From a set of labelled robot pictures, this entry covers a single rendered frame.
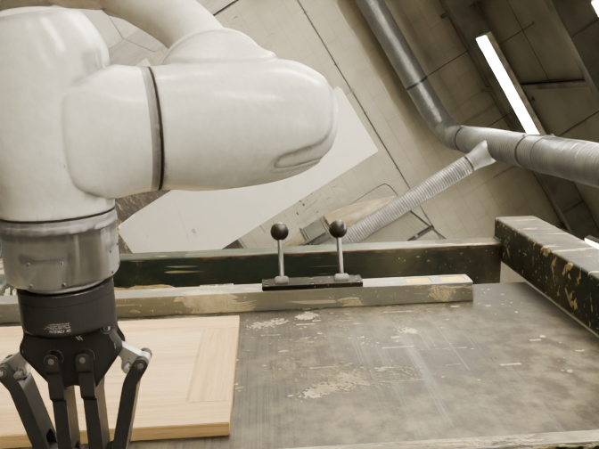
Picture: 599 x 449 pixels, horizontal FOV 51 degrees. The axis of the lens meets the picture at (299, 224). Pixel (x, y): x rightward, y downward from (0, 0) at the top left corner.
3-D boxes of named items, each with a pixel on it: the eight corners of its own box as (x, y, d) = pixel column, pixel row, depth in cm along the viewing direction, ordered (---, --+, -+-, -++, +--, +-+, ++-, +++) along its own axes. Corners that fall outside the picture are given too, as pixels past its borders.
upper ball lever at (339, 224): (332, 286, 127) (327, 223, 131) (350, 285, 127) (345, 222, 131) (333, 282, 123) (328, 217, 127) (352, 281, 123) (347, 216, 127)
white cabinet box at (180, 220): (132, 215, 547) (332, 87, 533) (170, 269, 558) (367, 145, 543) (115, 228, 488) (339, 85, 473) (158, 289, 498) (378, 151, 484)
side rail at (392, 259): (44, 300, 151) (37, 257, 149) (491, 279, 157) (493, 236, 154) (35, 309, 145) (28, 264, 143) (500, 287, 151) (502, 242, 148)
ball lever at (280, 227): (272, 289, 126) (269, 225, 130) (291, 288, 126) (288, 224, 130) (272, 285, 123) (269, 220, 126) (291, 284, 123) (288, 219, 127)
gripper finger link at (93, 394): (85, 335, 55) (101, 334, 55) (100, 449, 57) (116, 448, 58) (71, 354, 51) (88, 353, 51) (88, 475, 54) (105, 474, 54)
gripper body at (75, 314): (-6, 296, 48) (10, 406, 50) (106, 291, 48) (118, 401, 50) (29, 267, 55) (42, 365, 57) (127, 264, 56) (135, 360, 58)
